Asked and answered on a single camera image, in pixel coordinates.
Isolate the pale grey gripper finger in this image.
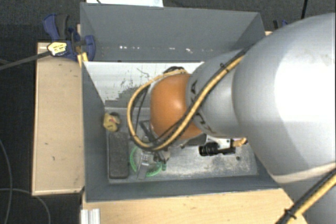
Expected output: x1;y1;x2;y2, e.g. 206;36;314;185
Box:
136;154;151;181

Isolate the dark green flat block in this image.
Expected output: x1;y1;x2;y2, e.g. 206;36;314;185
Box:
108;131;130;180

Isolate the yellow toy animal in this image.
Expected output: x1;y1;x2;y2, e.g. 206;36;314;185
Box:
101;112;122;132

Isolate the pale wood board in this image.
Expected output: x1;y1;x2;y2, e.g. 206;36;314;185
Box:
31;41;86;196

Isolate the grey metal bin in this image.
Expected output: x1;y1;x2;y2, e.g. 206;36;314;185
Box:
79;2;279;202

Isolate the green ring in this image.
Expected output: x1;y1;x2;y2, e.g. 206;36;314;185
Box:
129;145;162;178

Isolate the black cylinder on white bracket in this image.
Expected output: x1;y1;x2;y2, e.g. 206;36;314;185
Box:
198;138;237;157

